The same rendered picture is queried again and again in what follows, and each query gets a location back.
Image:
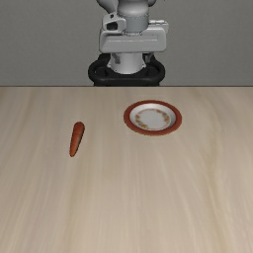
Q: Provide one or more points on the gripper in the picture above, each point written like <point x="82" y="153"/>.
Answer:
<point x="131" y="39"/>

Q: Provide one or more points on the red-rimmed white plate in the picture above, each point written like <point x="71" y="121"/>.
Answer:
<point x="152" y="117"/>

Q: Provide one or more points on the orange carrot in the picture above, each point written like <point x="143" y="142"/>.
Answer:
<point x="76" y="139"/>

